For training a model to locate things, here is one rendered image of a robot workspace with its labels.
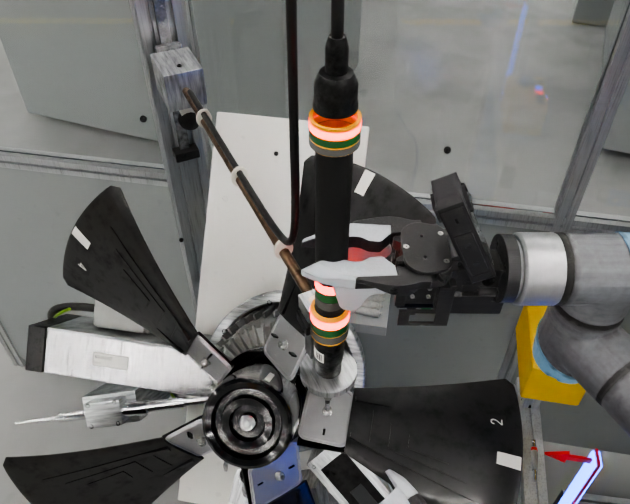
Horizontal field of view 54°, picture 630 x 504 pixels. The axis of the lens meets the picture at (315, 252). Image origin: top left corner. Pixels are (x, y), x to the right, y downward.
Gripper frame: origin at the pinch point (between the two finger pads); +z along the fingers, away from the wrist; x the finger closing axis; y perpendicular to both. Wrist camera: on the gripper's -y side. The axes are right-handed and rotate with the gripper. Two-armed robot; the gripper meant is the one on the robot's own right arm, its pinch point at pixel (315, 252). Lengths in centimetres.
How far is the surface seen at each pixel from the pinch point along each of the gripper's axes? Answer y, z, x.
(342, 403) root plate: 30.5, -4.0, 1.8
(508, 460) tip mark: 31.8, -25.3, -5.6
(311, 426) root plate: 29.8, 0.2, -2.1
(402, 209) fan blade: 5.6, -10.7, 13.5
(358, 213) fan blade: 8.1, -5.6, 15.5
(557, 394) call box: 48, -42, 15
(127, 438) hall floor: 149, 63, 62
